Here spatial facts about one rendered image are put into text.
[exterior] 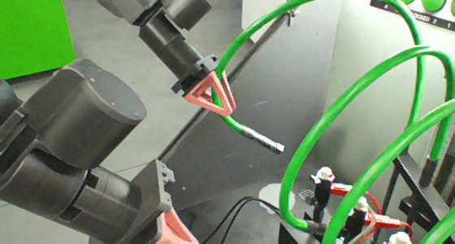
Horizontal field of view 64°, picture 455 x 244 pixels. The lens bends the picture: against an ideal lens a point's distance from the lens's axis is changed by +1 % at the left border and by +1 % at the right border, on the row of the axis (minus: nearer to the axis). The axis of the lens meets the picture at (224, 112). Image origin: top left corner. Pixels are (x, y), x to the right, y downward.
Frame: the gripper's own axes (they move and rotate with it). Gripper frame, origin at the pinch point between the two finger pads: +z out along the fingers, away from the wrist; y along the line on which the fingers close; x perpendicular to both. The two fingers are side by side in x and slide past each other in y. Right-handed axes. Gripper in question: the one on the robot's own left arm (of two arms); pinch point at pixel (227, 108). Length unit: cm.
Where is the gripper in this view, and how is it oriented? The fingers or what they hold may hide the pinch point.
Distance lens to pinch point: 63.3
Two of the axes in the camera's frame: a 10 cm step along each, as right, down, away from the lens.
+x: -6.9, 6.1, 3.8
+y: 2.4, -3.0, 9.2
